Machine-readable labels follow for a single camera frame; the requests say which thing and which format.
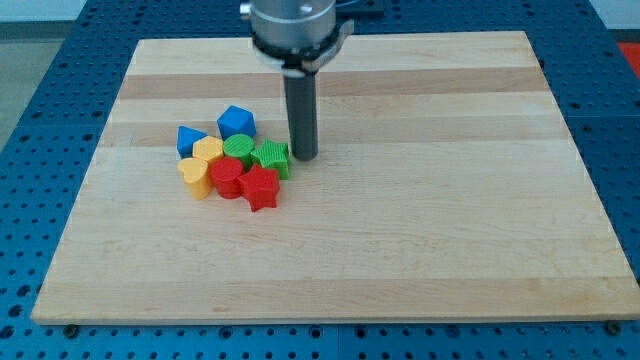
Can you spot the green star block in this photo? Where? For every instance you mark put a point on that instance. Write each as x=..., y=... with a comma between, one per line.
x=273, y=155

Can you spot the red star block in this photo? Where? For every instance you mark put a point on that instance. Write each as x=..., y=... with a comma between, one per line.
x=260, y=187

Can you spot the green cylinder block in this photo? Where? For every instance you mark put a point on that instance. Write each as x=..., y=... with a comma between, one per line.
x=240, y=146

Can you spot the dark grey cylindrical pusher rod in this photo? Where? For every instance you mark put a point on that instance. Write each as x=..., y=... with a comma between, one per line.
x=300, y=95

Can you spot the red cylinder block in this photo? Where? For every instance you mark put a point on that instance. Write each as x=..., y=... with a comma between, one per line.
x=224, y=174

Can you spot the blue hexagon block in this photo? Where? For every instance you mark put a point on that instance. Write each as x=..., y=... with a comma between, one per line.
x=236, y=120

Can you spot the yellow pentagon block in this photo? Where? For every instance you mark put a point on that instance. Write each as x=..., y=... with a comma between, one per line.
x=209, y=149

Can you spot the yellow heart block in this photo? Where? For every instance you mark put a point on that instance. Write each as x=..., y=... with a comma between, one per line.
x=195, y=175

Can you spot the blue triangle block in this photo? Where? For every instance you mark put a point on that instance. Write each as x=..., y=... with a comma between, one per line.
x=186, y=138

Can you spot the blue perforated metal table plate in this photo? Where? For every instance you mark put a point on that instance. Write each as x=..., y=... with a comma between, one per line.
x=46, y=157

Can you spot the left black board stop screw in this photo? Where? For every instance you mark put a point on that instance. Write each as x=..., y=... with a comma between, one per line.
x=70, y=331

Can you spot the black board stop screw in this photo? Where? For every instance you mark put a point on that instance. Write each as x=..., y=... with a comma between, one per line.
x=70, y=331
x=613, y=328

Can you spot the right black board stop screw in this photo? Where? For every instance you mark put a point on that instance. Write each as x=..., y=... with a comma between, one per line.
x=613, y=328

